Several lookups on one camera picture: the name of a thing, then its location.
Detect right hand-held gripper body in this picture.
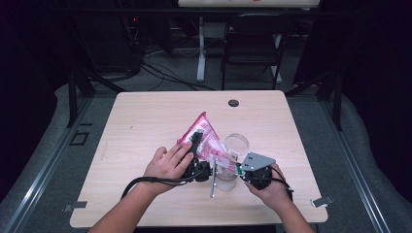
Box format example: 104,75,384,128
240,151,277,191

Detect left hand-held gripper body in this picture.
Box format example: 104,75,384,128
183,156,218,198

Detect pink snack bag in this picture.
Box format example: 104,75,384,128
176,111,243,178

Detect clear glass jar with lid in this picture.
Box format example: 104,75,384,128
213,133,251,192

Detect person's right hand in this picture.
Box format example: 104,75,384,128
244,163,294,215

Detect person's left hand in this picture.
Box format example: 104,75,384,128
144,142,195,190

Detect grey tape piece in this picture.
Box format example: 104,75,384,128
310,195,334,209
62,201,88,213

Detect white desk leg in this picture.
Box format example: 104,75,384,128
273,33,283,84
196,16,207,83

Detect black metal stand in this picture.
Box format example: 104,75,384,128
66,69,127,128
285,69,344,132

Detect black folding chair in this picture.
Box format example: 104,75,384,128
221,13,294,91

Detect dark equipment with red light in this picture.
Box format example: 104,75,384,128
74,13,144,74

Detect white background desk top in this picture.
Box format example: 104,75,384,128
178,0,321,9

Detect right hand-held gripper black cable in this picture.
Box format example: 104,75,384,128
258,164,294,202

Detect hand-held gripper black cable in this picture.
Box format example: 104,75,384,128
120,168,208,200
258,164,294,202

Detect left hand-held gripper black cable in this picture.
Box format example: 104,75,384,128
120,168,208,200

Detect black floor cables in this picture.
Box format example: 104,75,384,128
140,61,217,92

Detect aluminium floor rail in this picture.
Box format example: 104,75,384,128
319,96,392,233
3,96,93,233

